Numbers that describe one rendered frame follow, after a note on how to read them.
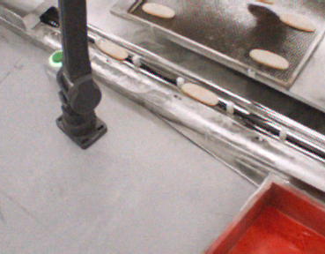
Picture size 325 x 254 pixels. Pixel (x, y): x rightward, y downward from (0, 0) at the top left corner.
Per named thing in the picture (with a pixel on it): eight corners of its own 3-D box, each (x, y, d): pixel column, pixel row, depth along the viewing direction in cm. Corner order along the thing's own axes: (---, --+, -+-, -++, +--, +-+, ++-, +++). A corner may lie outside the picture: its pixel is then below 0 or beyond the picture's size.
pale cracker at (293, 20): (276, 21, 129) (276, 18, 128) (283, 11, 131) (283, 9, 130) (313, 34, 126) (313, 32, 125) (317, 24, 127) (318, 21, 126)
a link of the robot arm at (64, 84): (62, 105, 116) (70, 120, 113) (52, 76, 108) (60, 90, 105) (93, 88, 119) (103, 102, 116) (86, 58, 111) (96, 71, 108)
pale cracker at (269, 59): (247, 58, 124) (247, 56, 123) (254, 47, 125) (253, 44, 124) (284, 72, 120) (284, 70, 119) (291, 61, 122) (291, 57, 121)
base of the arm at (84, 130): (55, 124, 121) (84, 151, 115) (48, 103, 114) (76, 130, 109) (79, 104, 125) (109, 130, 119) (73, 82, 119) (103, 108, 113)
